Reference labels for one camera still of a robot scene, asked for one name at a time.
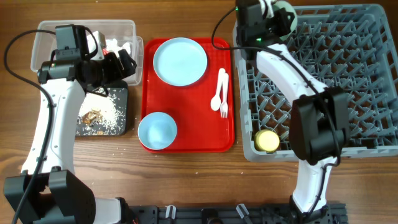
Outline green bowl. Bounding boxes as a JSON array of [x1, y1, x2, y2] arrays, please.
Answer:
[[272, 1, 298, 41]]

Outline brown food scraps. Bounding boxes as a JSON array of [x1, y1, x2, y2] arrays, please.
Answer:
[[82, 110, 103, 126]]

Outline yellow plastic cup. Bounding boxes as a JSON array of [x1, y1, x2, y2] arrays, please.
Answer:
[[254, 129, 280, 152]]

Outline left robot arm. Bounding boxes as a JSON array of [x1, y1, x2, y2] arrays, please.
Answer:
[[3, 24, 139, 223]]

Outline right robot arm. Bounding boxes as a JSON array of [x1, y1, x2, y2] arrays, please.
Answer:
[[232, 1, 350, 223]]

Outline black waste tray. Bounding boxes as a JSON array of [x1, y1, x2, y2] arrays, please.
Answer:
[[74, 80, 129, 137]]

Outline clear plastic waste bin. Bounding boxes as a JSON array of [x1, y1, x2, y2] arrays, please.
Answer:
[[30, 19, 144, 86]]

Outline grey dishwasher rack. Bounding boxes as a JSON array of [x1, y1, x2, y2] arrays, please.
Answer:
[[233, 3, 398, 162]]

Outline light blue bowl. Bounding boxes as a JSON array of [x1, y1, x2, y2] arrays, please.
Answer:
[[137, 112, 177, 151]]

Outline light blue plate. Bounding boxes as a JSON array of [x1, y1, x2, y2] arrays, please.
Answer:
[[152, 37, 208, 86]]

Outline white plastic spoon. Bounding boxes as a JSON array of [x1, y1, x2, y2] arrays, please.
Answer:
[[211, 68, 226, 111]]

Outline red serving tray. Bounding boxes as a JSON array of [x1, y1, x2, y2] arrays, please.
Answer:
[[141, 38, 235, 154]]

